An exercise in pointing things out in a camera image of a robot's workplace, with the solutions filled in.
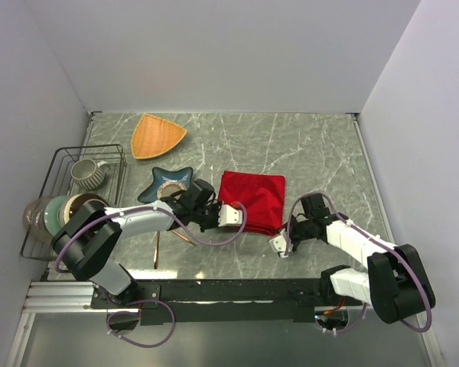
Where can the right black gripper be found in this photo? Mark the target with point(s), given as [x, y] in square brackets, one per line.
[294, 242]

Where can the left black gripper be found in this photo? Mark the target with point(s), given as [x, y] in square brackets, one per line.
[216, 206]

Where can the red cloth napkin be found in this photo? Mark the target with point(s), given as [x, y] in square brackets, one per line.
[262, 195]

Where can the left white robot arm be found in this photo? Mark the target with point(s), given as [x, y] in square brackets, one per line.
[84, 244]

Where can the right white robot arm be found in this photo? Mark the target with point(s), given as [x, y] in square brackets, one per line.
[394, 281]

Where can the copper fork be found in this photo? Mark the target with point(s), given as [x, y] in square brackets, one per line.
[183, 237]

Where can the blue star-shaped dish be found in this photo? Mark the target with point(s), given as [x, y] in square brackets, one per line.
[166, 182]

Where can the copper spoon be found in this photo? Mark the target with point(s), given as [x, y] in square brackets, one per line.
[156, 251]

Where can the orange woven basket tray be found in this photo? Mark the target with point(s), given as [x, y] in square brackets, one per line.
[154, 136]

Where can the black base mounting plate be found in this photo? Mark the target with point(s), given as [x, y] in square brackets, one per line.
[221, 300]

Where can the grey ribbed mug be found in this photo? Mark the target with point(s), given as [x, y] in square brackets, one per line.
[89, 174]

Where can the brown cream ceramic bowl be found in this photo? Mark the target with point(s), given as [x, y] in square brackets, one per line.
[73, 204]

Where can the green ceramic bowl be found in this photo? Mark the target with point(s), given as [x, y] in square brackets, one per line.
[52, 214]

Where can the clear glass bowl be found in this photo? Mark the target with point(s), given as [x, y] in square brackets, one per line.
[33, 219]

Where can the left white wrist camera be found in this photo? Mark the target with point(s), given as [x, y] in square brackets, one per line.
[229, 216]

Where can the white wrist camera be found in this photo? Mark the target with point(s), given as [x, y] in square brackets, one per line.
[229, 216]
[278, 245]

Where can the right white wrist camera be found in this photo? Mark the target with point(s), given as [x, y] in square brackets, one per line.
[278, 245]

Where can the black wire dish rack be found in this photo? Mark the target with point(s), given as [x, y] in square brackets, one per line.
[58, 180]

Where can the aluminium frame rail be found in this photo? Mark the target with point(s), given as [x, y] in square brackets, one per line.
[58, 297]

